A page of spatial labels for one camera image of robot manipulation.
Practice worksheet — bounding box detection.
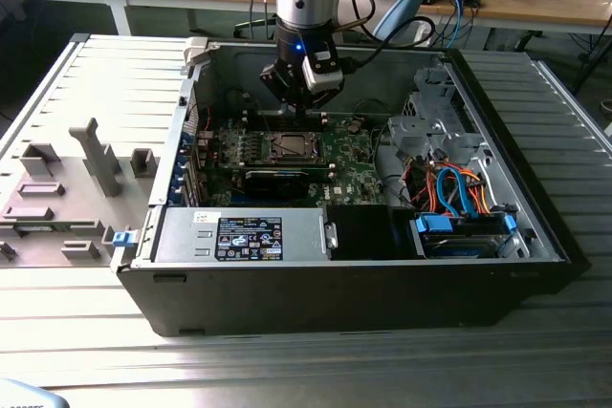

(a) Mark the thin metal locking lever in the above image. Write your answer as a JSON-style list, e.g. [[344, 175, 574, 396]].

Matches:
[[254, 98, 274, 137]]

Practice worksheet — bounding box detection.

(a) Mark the silver green CPU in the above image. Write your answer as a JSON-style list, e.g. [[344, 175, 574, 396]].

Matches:
[[280, 135, 311, 155]]

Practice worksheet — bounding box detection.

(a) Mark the RAM slot with white clips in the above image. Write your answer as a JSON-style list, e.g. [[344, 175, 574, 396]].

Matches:
[[242, 119, 330, 127], [242, 111, 330, 118]]

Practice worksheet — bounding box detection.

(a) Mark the CPU socket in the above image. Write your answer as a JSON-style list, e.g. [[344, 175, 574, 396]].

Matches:
[[269, 131, 326, 162]]

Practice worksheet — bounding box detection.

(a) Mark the beige case latch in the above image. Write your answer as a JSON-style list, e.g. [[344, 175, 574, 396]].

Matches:
[[183, 36, 212, 75]]

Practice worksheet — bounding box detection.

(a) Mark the black graphics card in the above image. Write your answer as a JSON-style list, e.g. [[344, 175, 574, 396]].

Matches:
[[209, 162, 337, 200]]

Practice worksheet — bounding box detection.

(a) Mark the grey metal drive cage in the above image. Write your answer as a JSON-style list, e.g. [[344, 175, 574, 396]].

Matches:
[[385, 66, 485, 166]]

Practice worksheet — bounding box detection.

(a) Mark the green motherboard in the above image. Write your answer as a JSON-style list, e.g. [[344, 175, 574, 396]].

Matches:
[[199, 113, 386, 209]]

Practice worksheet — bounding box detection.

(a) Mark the black plastic shroud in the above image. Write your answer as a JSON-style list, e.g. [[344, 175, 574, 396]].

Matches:
[[324, 204, 413, 262]]

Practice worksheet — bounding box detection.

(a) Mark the grey power supply unit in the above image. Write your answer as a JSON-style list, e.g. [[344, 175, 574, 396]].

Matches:
[[152, 206, 332, 264]]

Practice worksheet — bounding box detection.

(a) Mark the hard disk in blue carrier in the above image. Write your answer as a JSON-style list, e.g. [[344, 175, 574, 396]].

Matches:
[[409, 213, 521, 260]]

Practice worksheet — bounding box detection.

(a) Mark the grey parts rack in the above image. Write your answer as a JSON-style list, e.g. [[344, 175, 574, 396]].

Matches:
[[0, 116, 160, 269]]

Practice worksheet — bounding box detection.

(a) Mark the black grey PC case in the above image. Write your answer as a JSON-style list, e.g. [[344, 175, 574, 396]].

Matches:
[[110, 36, 593, 338]]

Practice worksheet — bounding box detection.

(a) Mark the pale grey rounded device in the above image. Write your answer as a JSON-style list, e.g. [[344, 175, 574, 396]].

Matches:
[[0, 377, 67, 408]]

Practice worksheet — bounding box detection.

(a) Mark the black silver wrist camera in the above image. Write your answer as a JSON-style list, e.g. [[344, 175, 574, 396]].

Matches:
[[301, 48, 344, 94]]

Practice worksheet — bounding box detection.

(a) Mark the black camera cable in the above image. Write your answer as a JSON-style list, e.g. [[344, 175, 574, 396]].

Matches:
[[339, 15, 437, 70]]

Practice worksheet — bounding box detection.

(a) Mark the thin red wire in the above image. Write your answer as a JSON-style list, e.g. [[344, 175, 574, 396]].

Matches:
[[187, 104, 215, 135]]

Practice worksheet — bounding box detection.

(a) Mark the blue network cable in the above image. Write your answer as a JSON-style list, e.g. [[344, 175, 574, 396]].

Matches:
[[444, 0, 472, 45]]

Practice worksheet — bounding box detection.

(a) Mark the blue data cable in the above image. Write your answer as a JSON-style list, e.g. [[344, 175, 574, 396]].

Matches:
[[436, 164, 475, 218]]

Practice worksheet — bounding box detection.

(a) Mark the orange wire bundle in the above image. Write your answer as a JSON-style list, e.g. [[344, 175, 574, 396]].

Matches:
[[408, 161, 493, 218]]

